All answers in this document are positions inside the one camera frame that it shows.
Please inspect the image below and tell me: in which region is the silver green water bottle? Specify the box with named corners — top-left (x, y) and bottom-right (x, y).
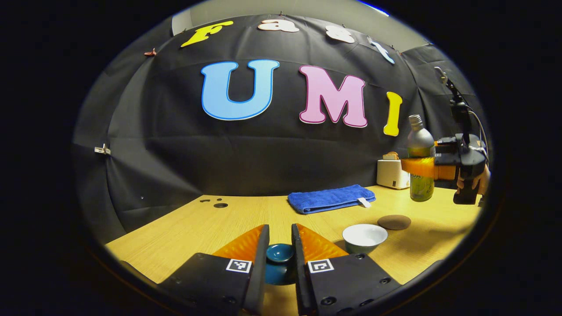
top-left (407, 115), bottom-right (436, 202)

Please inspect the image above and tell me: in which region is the black backdrop cloth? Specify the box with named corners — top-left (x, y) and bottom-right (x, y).
top-left (72, 14), bottom-right (488, 242)

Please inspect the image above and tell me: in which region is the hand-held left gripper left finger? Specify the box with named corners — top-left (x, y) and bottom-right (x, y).
top-left (159, 224), bottom-right (270, 315)

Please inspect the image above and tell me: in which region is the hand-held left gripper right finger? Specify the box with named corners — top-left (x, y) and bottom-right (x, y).
top-left (292, 223), bottom-right (402, 316)

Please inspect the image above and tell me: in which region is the white toaster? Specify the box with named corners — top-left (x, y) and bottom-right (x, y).
top-left (376, 159), bottom-right (411, 190)

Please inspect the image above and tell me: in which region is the brown round coaster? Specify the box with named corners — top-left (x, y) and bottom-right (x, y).
top-left (378, 215), bottom-right (412, 230)

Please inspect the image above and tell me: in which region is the blue folded towel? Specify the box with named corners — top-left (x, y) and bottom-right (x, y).
top-left (288, 184), bottom-right (376, 215)

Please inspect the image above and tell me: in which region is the teal teacup white inside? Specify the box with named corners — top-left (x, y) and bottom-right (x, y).
top-left (342, 224), bottom-right (389, 254)

